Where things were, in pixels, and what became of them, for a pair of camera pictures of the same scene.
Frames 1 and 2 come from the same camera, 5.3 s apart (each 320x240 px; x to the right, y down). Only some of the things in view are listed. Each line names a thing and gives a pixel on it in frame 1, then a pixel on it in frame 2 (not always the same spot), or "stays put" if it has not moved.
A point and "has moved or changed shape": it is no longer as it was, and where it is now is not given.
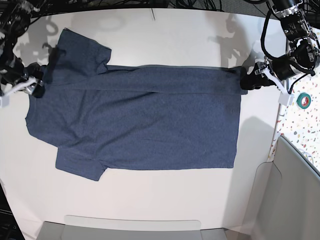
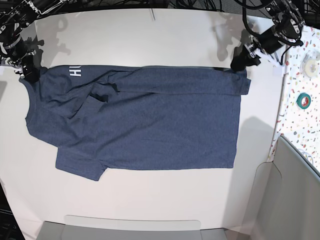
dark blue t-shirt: (136, 117) has moved or changed shape
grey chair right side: (284, 204) stays put
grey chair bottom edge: (81, 227) stays put
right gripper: (281, 66) -> (268, 41)
